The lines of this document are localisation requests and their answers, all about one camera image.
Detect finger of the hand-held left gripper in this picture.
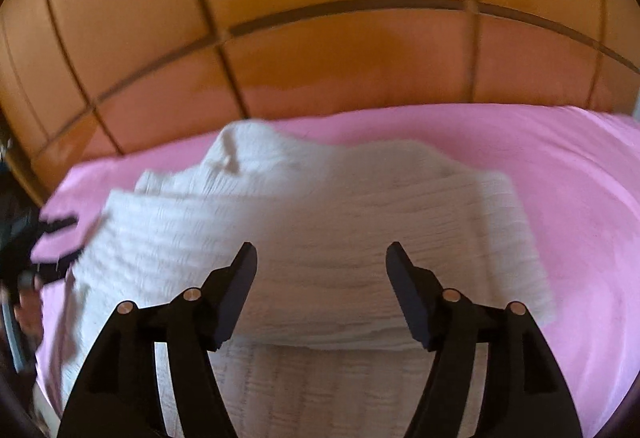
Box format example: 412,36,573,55
31,214,87,280

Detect white knit garment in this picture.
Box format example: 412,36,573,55
35,119,559,438

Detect wooden wardrobe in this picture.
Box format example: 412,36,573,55
0,0,640,211

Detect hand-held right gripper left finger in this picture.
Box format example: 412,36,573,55
56,241,259,438

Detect pink dotted blanket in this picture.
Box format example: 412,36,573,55
32,103,640,438

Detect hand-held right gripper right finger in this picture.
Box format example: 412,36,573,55
385,241,584,438

